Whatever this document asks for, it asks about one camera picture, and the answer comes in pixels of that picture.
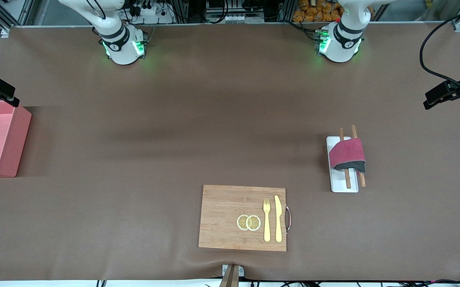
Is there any pink cloth with grey back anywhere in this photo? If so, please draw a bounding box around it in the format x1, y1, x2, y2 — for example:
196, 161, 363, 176
329, 138, 366, 175

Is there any white rectangular rack tray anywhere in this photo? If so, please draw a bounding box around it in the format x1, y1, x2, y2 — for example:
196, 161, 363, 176
326, 136, 360, 193

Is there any orange packaged bread pile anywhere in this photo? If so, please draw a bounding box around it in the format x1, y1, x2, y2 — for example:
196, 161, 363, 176
293, 0, 343, 23

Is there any white power strip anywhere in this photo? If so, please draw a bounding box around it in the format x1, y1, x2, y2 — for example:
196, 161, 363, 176
128, 3, 176, 24

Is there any yellow plastic knife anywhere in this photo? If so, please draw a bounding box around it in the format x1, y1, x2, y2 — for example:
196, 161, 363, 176
274, 195, 283, 243

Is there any yellow plastic fork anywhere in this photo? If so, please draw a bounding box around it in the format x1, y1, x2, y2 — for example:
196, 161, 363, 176
263, 198, 271, 242

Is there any white connector block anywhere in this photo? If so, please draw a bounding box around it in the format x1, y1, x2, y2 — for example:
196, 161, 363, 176
206, 14, 251, 24

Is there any bamboo cutting board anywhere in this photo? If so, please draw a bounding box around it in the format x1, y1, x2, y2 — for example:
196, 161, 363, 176
198, 185, 287, 252

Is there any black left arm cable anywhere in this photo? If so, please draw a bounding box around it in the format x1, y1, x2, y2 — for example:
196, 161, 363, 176
419, 6, 460, 98

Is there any metal camera stand bracket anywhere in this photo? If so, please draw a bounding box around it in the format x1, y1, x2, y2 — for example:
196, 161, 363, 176
219, 264, 245, 287

